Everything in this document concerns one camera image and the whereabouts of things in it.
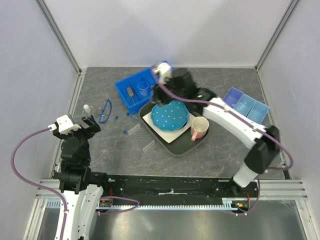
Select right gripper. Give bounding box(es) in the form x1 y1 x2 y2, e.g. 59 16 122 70
152 73 187 107

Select glass flask with stopper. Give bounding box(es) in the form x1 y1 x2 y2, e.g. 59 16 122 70
82 104 96 119

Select glass beaker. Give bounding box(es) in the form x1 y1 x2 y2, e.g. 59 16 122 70
137 81 150 98

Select wooden brush handle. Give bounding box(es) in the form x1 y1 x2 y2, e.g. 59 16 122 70
127 86 136 105

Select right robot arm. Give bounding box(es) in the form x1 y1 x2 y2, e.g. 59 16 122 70
150 62 282 197

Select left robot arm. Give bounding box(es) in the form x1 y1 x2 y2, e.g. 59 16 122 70
50 114 110 240

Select blue safety glasses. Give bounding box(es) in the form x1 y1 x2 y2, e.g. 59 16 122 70
98 99 113 124

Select teal polka dot plate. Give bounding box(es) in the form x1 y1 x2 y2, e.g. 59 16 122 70
150 100 189 132

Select blue divided storage bin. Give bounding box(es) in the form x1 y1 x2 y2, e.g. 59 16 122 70
114 67 156 115

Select pink ceramic mug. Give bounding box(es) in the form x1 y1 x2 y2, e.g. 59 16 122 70
191 116 210 142

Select white square plate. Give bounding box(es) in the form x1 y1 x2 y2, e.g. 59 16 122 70
142 100 195 144

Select clear acrylic tube rack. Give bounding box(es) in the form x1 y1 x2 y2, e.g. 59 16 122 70
127 124 155 152

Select dark green tray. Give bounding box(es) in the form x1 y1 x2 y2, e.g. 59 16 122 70
138 101 210 157

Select light blue three-compartment box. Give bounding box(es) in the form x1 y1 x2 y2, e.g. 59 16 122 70
223 87 270 124

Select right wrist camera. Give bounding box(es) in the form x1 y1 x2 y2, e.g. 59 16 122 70
152 62 172 85

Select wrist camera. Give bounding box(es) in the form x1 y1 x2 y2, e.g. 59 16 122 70
152 62 172 85
47 114 82 135

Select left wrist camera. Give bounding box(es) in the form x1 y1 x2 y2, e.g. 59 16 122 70
47 114 82 135

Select left aluminium frame post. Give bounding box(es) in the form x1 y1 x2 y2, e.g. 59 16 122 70
35 0 82 75

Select aluminium frame post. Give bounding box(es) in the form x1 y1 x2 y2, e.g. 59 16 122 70
254 0 300 73
35 0 82 75

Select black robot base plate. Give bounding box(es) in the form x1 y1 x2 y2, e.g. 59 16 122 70
103 175 258 200

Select right aluminium frame post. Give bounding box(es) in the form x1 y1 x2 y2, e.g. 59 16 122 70
254 0 300 73

